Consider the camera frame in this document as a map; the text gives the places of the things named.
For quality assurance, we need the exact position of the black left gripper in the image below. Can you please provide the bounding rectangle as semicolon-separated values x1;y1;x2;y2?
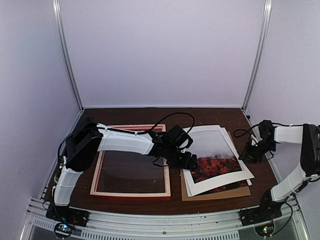
165;145;199;171

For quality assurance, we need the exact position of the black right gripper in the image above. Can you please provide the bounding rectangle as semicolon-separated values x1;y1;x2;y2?
238;139;276;163

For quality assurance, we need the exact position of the red forest photo print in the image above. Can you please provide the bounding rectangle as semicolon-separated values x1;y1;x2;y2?
188;128;253;195

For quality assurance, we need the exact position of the white photo mat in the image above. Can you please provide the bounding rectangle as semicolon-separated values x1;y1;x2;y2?
183;124;255;198

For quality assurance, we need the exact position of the clear acrylic sheet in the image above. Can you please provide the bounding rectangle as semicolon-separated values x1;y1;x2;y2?
96;151;165;194

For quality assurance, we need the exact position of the red wooden picture frame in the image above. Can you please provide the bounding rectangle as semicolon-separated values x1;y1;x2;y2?
90;124;171;199

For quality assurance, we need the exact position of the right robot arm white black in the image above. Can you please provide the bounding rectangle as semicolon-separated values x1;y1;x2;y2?
239;120;320;221

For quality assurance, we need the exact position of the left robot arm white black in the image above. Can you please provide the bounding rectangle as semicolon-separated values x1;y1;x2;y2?
51;118;198;222

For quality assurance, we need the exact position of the brown backing board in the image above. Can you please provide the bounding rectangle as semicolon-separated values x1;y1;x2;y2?
180;170;251;202

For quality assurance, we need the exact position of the right round led board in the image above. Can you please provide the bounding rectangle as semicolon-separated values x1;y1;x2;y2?
254;223;275;238

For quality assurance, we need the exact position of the round led board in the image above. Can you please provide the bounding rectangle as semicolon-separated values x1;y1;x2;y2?
254;223;275;238
53;222;75;238

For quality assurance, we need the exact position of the left round led board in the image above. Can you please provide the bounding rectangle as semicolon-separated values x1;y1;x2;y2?
53;222;75;238

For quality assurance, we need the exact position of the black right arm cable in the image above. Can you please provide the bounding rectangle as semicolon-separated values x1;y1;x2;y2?
233;124;261;138

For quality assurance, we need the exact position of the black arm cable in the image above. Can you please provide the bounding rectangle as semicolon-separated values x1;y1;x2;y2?
233;124;261;138
147;112;196;141

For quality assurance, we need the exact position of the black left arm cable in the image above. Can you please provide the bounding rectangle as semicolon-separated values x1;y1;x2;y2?
147;112;196;141

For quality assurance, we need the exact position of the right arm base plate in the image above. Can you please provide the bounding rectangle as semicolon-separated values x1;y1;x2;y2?
238;207;282;226

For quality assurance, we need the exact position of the aluminium front rail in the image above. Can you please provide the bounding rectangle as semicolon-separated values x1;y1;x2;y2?
17;198;311;240

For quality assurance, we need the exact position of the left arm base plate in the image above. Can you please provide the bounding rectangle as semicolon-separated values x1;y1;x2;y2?
45;205;89;227

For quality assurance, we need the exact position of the right aluminium corner post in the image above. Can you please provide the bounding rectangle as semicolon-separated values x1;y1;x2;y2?
241;0;273;112

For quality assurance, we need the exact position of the aluminium corner post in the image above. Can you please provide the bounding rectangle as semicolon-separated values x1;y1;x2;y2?
241;0;273;112
52;0;84;111

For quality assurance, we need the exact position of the left aluminium corner post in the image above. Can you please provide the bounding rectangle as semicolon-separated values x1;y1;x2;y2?
52;0;84;111

